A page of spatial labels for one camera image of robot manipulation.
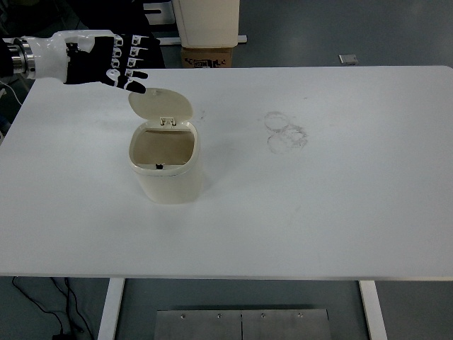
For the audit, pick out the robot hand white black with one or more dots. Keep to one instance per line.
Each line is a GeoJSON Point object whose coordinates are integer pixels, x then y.
{"type": "Point", "coordinates": [85, 67]}

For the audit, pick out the small grey floor plate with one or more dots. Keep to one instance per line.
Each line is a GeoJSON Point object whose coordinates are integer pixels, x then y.
{"type": "Point", "coordinates": [348, 59]}

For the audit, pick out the large cream plastic bin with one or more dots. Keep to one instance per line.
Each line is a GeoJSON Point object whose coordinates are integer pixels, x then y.
{"type": "Point", "coordinates": [209, 25]}

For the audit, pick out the white table leg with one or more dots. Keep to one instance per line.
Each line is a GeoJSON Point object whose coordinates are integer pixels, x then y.
{"type": "Point", "coordinates": [373, 311]}
{"type": "Point", "coordinates": [110, 311]}

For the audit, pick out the white metal frame foot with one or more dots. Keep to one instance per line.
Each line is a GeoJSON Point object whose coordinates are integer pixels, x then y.
{"type": "Point", "coordinates": [170, 40]}

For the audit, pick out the cardboard box with black print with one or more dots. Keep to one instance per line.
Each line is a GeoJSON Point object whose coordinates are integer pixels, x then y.
{"type": "Point", "coordinates": [207, 58]}

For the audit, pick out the grey metal plate with screws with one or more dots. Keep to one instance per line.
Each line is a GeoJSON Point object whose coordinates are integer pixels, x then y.
{"type": "Point", "coordinates": [244, 326]}

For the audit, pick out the cream trash bin with lid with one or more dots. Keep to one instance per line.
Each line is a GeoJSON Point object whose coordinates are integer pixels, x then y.
{"type": "Point", "coordinates": [166, 177]}

